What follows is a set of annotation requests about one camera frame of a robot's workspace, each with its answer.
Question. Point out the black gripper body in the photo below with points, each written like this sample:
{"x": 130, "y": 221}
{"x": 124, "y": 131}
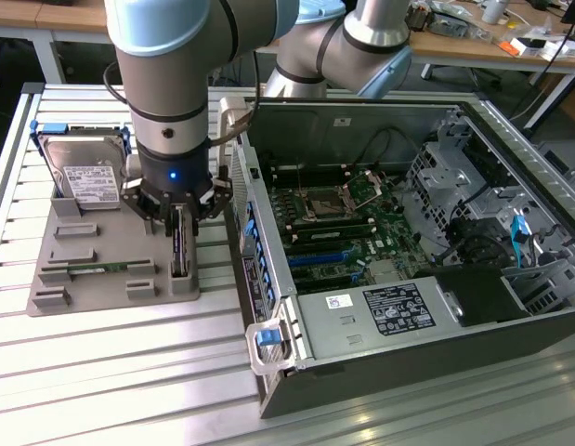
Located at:
{"x": 175, "y": 167}

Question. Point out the white cup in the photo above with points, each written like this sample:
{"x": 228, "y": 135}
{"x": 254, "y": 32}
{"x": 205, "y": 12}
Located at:
{"x": 493, "y": 10}

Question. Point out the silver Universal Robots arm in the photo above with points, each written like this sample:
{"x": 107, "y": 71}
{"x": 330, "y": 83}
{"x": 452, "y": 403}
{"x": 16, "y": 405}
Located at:
{"x": 161, "y": 69}

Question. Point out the black round fan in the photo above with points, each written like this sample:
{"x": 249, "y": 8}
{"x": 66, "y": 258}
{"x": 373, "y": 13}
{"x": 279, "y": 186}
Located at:
{"x": 477, "y": 244}

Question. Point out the CPU socket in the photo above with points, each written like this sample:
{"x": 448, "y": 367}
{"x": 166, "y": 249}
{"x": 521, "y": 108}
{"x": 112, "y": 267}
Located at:
{"x": 322, "y": 204}

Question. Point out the green RAM stick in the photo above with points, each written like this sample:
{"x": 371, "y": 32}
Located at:
{"x": 101, "y": 267}

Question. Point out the grey power supply unit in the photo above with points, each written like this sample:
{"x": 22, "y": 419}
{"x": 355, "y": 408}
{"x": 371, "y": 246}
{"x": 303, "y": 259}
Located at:
{"x": 343, "y": 334}

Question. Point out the green motherboard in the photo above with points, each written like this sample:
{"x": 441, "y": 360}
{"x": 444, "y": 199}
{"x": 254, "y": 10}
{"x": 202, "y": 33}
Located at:
{"x": 394, "y": 237}

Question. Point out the black RAM slot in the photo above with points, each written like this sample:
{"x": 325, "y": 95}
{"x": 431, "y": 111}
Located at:
{"x": 315, "y": 177}

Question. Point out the metal socket cover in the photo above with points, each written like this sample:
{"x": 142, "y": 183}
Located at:
{"x": 366, "y": 188}

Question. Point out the black expansion slot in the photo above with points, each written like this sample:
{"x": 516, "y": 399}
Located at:
{"x": 322, "y": 283}

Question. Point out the cluttered wooden desk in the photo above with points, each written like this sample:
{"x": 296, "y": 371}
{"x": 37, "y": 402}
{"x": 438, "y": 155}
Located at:
{"x": 459, "y": 48}

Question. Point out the thin metal locking lever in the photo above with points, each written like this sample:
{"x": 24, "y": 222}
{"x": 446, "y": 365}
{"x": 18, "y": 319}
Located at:
{"x": 299, "y": 174}

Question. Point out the black fan shroud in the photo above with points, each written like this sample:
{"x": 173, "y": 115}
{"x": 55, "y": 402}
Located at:
{"x": 477, "y": 297}

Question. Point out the blue expansion slot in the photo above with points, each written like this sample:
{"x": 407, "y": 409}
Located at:
{"x": 315, "y": 259}

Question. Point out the metal disk bay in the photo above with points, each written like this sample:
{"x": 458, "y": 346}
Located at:
{"x": 435, "y": 172}

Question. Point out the graphics card with metal bracket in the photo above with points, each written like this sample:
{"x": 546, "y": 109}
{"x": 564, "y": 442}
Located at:
{"x": 180, "y": 251}

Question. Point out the white and orange box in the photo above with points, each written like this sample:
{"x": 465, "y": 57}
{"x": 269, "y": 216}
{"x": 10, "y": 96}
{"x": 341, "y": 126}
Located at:
{"x": 524, "y": 46}

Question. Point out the open black PC case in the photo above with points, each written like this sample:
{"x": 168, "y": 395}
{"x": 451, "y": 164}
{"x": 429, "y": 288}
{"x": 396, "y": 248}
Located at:
{"x": 408, "y": 371}

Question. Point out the grey parts rack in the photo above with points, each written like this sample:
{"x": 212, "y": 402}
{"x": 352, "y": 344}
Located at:
{"x": 110, "y": 251}

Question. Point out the black monitor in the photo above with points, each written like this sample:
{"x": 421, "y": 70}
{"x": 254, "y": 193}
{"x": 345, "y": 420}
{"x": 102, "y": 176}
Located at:
{"x": 572, "y": 9}

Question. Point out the black RAM stick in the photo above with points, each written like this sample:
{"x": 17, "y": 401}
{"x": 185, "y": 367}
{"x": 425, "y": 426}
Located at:
{"x": 333, "y": 234}

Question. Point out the hard disk with blue bracket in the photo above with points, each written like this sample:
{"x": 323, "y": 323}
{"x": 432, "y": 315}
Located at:
{"x": 82, "y": 158}

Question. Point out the wooden desk with white frame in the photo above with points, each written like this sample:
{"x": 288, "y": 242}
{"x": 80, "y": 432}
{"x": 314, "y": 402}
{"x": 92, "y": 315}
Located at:
{"x": 45, "y": 23}

